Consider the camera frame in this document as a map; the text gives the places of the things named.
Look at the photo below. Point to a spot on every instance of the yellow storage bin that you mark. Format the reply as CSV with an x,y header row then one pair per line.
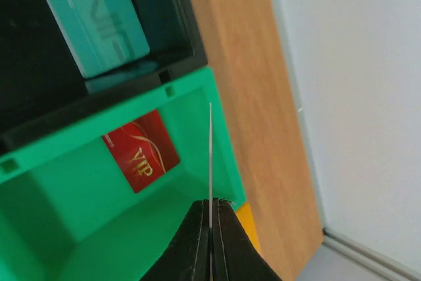
x,y
245,216

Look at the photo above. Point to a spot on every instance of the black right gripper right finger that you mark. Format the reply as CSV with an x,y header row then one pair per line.
x,y
233,255

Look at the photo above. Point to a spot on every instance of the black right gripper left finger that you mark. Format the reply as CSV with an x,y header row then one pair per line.
x,y
187,256

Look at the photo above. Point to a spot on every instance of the pink red credit card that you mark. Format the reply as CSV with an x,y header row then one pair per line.
x,y
210,166

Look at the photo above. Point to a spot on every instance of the black storage bin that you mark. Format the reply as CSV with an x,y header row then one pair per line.
x,y
42,89

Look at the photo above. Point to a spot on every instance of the green storage bin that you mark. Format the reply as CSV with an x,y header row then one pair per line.
x,y
67,211

